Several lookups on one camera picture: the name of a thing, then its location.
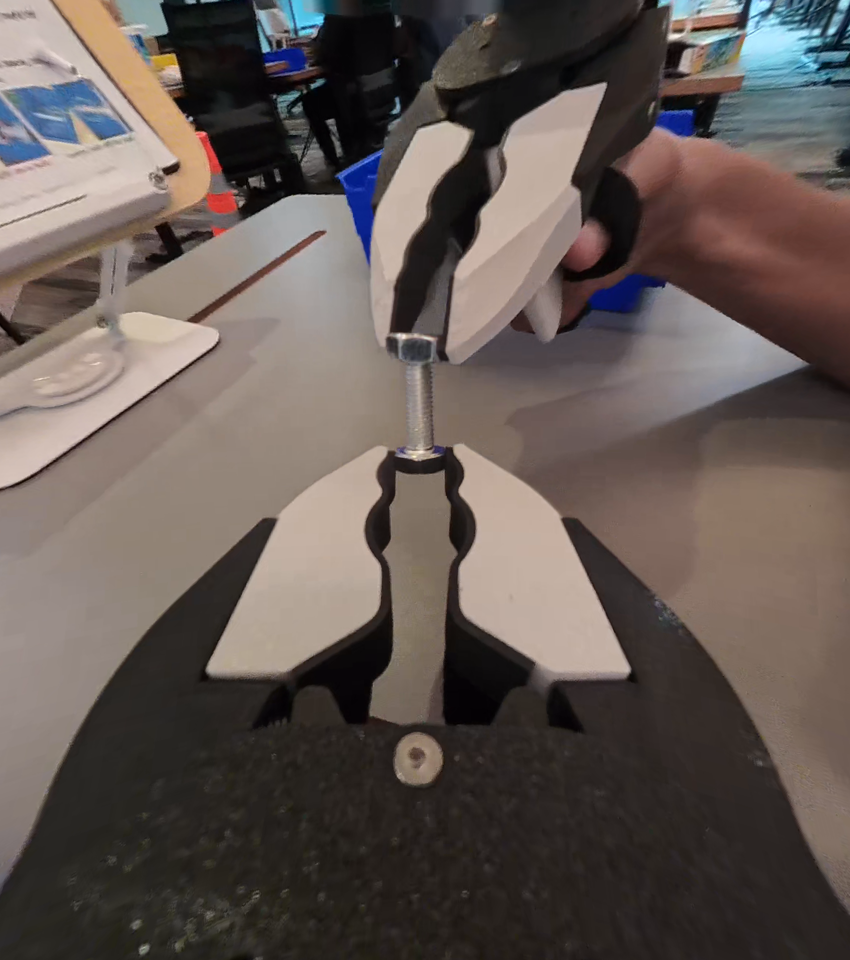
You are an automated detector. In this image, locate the black office chair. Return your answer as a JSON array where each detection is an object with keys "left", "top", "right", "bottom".
[{"left": 158, "top": 0, "right": 306, "bottom": 196}]

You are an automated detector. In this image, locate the colourful cardboard box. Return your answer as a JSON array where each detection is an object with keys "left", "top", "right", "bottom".
[{"left": 683, "top": 30, "right": 744, "bottom": 72}]

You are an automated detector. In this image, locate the blue divided storage bin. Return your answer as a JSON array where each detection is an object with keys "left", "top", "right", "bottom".
[{"left": 336, "top": 111, "right": 696, "bottom": 315}]

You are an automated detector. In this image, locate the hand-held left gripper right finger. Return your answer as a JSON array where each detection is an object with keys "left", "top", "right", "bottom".
[{"left": 441, "top": 442, "right": 633, "bottom": 725}]

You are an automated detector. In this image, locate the orange traffic cone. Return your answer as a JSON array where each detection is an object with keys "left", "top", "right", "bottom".
[{"left": 196, "top": 131, "right": 240, "bottom": 237}]

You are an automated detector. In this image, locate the instruction board on white stand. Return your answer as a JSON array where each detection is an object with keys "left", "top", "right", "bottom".
[{"left": 0, "top": 0, "right": 219, "bottom": 492}]

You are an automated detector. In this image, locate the person's right hand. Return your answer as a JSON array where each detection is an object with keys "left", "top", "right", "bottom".
[{"left": 511, "top": 131, "right": 705, "bottom": 335}]

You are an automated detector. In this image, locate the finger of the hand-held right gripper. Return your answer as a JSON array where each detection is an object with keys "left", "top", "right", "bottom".
[
  {"left": 369, "top": 121, "right": 476, "bottom": 348},
  {"left": 441, "top": 81, "right": 609, "bottom": 366}
]

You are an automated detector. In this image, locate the person's right forearm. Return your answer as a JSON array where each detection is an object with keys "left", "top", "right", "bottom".
[{"left": 683, "top": 138, "right": 850, "bottom": 410}]

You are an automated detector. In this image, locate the wood-edged table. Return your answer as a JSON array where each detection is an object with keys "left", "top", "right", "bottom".
[{"left": 657, "top": 60, "right": 748, "bottom": 136}]

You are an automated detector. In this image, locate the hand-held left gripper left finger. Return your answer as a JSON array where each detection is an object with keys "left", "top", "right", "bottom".
[{"left": 203, "top": 444, "right": 397, "bottom": 725}]

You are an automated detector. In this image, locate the steel hex bolt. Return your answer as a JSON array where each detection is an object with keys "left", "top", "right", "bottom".
[{"left": 385, "top": 333, "right": 441, "bottom": 453}]

